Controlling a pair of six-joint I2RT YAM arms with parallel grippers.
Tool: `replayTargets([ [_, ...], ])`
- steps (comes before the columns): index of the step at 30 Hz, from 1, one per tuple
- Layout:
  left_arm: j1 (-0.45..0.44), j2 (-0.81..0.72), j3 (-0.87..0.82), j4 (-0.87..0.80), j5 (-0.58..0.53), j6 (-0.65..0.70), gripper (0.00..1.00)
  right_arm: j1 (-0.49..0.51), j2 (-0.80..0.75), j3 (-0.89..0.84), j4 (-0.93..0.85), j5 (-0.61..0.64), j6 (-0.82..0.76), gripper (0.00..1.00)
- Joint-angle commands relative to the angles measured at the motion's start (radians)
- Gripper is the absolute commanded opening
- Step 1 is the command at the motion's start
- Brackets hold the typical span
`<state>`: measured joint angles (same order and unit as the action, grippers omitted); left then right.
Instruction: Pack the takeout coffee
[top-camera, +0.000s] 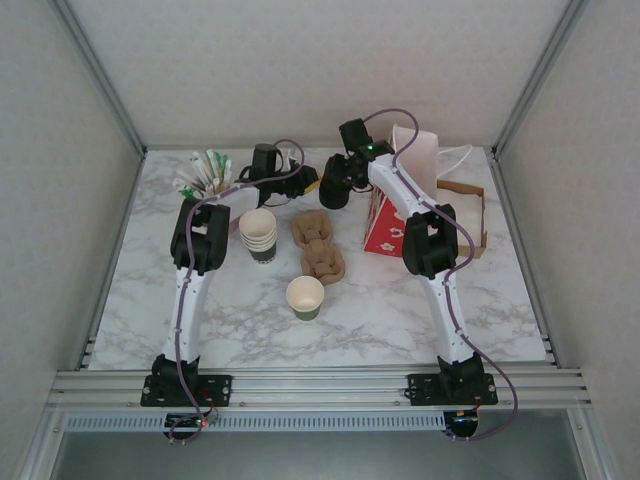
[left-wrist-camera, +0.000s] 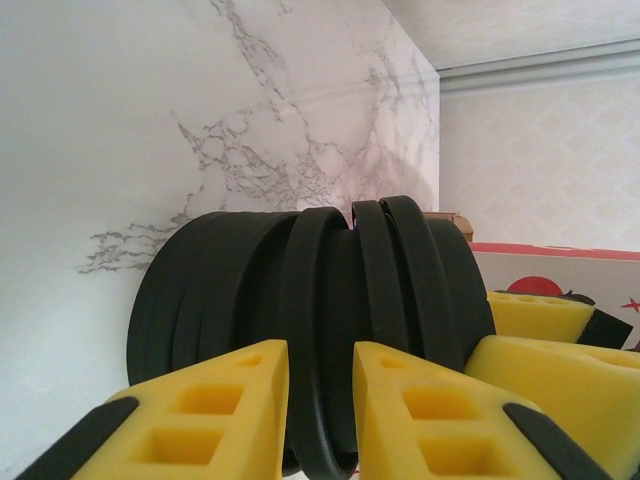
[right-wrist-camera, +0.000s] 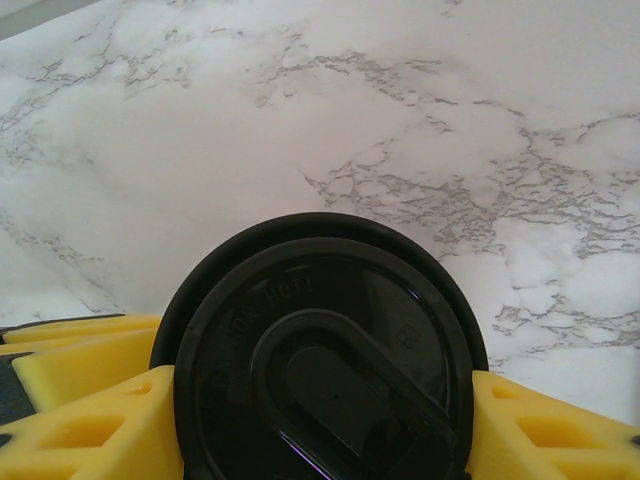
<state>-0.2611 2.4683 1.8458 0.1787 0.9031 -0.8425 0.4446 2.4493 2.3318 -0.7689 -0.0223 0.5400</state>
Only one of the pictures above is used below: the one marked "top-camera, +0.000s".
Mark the brown pulp cup carrier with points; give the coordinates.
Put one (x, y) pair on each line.
(320, 250)

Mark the red pink paper bag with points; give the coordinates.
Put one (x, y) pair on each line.
(387, 235)

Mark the green paper cup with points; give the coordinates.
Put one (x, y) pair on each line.
(305, 300)

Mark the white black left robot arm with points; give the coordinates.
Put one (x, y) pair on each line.
(187, 310)

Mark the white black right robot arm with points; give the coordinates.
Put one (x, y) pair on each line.
(445, 310)

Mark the green white wrapped straw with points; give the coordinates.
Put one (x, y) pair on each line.
(227, 170)
(187, 192)
(214, 165)
(200, 172)

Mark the wooden stirrer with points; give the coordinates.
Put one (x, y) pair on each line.
(217, 184)

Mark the stack of black paper cups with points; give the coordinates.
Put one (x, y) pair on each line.
(260, 250)

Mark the brown cardboard tray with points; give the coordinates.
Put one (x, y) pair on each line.
(477, 252)

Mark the black controller board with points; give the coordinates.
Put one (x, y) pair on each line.
(182, 434)
(465, 427)

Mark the aluminium back rail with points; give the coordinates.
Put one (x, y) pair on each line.
(165, 147)

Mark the aluminium front rail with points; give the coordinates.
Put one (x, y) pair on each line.
(320, 387)

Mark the aluminium frame post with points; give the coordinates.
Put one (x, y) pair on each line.
(102, 75)
(539, 75)

